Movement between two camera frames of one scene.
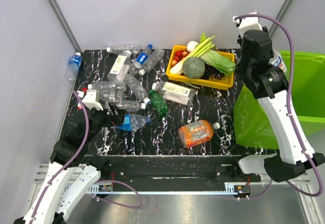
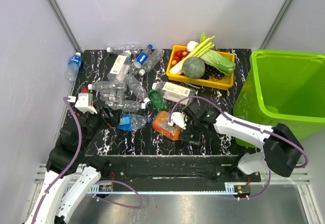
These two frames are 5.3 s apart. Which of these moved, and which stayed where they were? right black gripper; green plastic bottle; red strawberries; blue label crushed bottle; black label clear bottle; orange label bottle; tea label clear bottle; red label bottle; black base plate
Moved: red label bottle; right black gripper; orange label bottle
Stayed: black base plate; red strawberries; green plastic bottle; blue label crushed bottle; tea label clear bottle; black label clear bottle
